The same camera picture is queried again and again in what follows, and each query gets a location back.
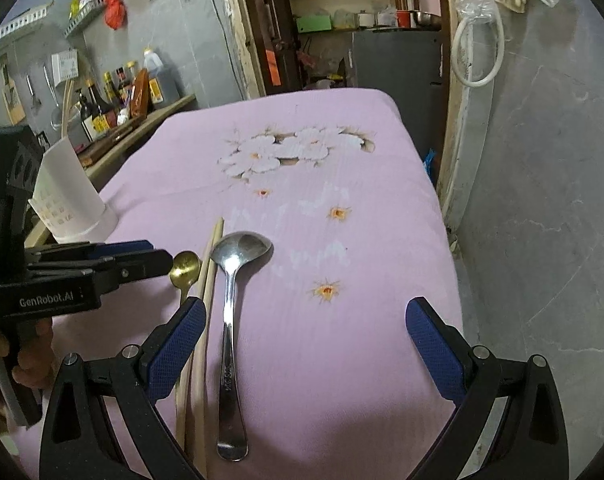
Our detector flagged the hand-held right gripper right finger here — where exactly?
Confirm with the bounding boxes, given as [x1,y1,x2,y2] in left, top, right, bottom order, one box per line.
[406,296,569,480]

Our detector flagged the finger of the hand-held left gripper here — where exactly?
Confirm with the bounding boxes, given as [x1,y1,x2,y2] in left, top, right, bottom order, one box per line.
[82,249,175,291]
[29,240,155,263]

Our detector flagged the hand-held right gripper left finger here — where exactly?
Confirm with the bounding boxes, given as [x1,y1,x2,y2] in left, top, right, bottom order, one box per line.
[39,296,207,480]

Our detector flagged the wooden chopstick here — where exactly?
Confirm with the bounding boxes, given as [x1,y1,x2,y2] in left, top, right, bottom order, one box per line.
[66,80,76,141]
[189,217,226,480]
[60,80,70,142]
[174,225,219,457]

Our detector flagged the small gold spoon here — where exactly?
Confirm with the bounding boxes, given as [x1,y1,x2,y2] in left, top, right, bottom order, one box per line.
[169,251,203,307]

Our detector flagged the large steel spoon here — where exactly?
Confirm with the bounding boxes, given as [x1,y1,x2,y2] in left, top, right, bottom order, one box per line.
[211,231,274,462]

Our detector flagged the white plastic utensil basket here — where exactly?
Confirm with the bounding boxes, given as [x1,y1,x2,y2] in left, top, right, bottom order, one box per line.
[28,136,118,245]

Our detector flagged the person's left hand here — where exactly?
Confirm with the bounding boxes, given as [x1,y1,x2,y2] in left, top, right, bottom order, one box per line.
[0,319,56,387]

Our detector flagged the wooden knife rack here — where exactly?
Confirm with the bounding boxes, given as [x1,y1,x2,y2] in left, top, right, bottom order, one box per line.
[0,61,28,126]

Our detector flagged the hanging steel skimmer ladle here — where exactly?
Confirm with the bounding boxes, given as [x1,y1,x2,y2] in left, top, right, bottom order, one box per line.
[42,63,63,129]

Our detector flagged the hanging steel peeler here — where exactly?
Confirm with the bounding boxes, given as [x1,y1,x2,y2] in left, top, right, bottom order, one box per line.
[25,73,43,112]

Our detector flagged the dark bottle white label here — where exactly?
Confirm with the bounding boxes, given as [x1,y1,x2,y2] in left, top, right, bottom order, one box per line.
[76,89,98,143]

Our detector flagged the wooden cutting board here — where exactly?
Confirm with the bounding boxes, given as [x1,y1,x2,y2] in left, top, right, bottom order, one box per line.
[76,119,148,169]

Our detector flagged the dark bottle yellow label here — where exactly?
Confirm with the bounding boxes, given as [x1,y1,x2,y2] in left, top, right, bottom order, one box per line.
[84,79,115,137]

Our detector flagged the white box grater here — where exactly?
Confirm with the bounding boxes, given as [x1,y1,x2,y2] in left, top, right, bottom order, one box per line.
[50,49,80,84]

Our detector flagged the dark bottle red label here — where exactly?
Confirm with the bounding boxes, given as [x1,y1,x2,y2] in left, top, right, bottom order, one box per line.
[104,72,125,113]

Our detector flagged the orange-brown spice packet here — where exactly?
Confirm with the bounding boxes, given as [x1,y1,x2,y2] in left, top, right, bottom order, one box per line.
[130,68,150,117]

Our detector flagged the large cooking oil jug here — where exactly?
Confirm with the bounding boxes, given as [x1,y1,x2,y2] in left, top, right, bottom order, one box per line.
[142,48,181,106]

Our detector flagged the pink floral tablecloth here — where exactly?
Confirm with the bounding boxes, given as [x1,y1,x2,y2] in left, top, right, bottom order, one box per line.
[12,87,465,480]

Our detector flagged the red plastic bag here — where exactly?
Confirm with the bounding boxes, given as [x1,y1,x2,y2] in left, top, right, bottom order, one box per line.
[104,0,128,30]

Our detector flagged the grey small refrigerator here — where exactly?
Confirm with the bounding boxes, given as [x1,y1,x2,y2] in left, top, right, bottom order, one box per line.
[351,28,445,159]

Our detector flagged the green box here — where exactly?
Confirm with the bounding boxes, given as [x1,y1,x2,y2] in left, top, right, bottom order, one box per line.
[296,13,333,35]

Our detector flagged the steel bowl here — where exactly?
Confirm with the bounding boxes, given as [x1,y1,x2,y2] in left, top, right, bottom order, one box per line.
[410,9,442,29]

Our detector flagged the clear plastic bag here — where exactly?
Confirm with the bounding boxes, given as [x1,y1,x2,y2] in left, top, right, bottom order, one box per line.
[454,0,503,29]

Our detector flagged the white plastic wall basket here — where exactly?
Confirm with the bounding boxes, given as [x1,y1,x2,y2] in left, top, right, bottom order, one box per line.
[0,6,55,44]

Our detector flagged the metal wall rack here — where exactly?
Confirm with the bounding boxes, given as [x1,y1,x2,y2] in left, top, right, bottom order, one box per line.
[64,0,108,37]

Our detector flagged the white hose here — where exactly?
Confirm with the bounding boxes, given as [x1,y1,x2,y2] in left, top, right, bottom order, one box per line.
[451,6,506,89]

